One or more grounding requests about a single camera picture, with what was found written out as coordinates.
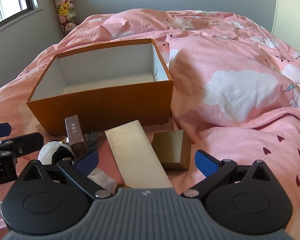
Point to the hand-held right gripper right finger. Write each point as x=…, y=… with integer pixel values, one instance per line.
x=204, y=160

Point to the white wardrobe door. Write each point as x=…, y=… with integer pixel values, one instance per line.
x=290, y=5

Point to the small gold box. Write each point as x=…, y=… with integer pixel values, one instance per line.
x=171, y=150

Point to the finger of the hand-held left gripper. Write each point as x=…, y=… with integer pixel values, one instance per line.
x=27, y=140
x=0, y=130

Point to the pink printed duvet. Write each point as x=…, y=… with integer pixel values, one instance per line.
x=240, y=55

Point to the long white box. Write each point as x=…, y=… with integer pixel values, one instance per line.
x=135, y=155

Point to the white plush toy black ear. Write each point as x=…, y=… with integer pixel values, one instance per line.
x=46, y=151

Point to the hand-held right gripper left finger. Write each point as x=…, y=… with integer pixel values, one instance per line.
x=88, y=159

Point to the dark patterned card box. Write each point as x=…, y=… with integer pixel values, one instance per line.
x=73, y=132

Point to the orange cardboard box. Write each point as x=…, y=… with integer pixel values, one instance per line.
x=102, y=110

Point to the clear tube of plush toys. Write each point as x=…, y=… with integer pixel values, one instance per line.
x=63, y=7

